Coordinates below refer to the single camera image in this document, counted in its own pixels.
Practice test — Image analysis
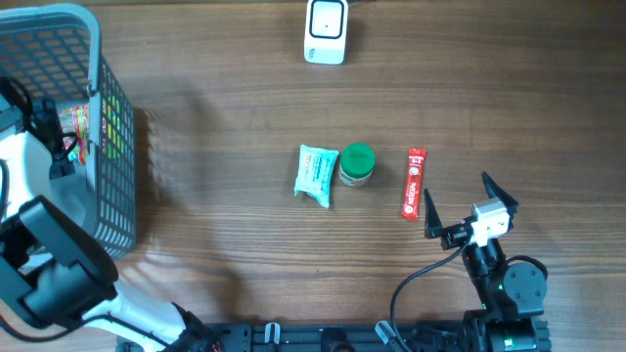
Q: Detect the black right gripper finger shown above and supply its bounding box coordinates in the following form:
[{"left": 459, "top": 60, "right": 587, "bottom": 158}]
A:
[
  {"left": 424, "top": 189, "right": 443, "bottom": 239},
  {"left": 481, "top": 171, "right": 518, "bottom": 213}
]

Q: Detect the red Nescafe stick sachet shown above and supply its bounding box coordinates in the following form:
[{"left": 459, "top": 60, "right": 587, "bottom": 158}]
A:
[{"left": 401, "top": 149, "right": 426, "bottom": 220}]

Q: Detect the green lid jar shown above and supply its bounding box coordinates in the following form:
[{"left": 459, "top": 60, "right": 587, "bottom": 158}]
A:
[{"left": 339, "top": 143, "right": 376, "bottom": 187}]

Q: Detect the mint toilet wipes pack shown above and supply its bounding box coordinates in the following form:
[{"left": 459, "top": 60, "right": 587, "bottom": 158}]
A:
[{"left": 294, "top": 145, "right": 339, "bottom": 208}]

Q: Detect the colourful candy bag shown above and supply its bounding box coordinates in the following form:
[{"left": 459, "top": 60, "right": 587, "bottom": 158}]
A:
[{"left": 59, "top": 104, "right": 89, "bottom": 164}]

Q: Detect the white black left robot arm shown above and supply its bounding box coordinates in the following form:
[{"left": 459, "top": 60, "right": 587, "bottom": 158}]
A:
[{"left": 1, "top": 77, "right": 221, "bottom": 351}]

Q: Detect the white barcode scanner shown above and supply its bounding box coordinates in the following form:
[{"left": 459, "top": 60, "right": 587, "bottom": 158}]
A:
[{"left": 303, "top": 0, "right": 349, "bottom": 66}]

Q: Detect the grey plastic mesh basket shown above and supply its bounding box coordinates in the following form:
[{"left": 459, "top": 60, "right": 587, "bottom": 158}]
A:
[{"left": 1, "top": 3, "right": 137, "bottom": 258}]

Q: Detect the black camera cable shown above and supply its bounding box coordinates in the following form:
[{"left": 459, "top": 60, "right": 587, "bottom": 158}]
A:
[{"left": 389, "top": 234, "right": 473, "bottom": 352}]

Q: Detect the black aluminium mounting rail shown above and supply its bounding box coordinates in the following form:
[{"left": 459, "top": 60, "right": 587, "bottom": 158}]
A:
[{"left": 115, "top": 320, "right": 553, "bottom": 352}]

